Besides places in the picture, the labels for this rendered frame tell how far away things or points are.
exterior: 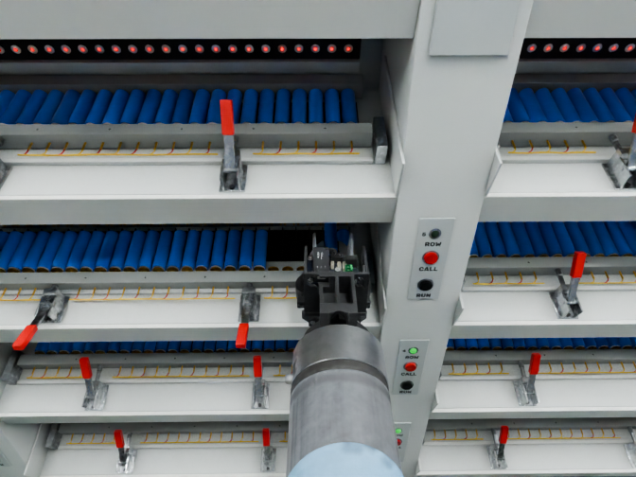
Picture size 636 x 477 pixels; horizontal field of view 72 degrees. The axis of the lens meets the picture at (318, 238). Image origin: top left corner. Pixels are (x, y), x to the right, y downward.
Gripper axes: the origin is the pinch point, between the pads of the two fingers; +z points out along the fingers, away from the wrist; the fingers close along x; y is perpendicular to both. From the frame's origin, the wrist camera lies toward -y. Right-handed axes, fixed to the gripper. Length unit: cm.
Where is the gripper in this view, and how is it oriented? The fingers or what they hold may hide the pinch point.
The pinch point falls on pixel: (331, 252)
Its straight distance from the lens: 62.1
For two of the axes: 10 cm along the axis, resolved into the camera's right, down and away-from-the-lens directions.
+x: -10.0, 0.0, -0.1
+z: 0.0, -5.6, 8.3
